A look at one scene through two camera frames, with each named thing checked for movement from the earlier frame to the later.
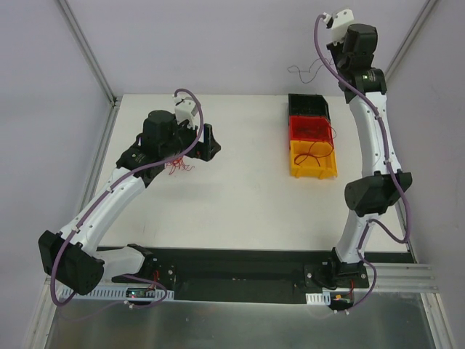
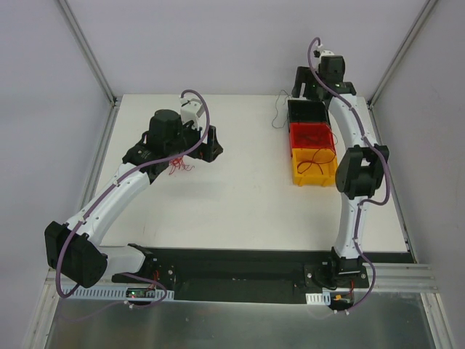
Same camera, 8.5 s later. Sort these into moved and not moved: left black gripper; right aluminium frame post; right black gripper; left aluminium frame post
Moved: right black gripper
Not moved: left black gripper; left aluminium frame post; right aluminium frame post
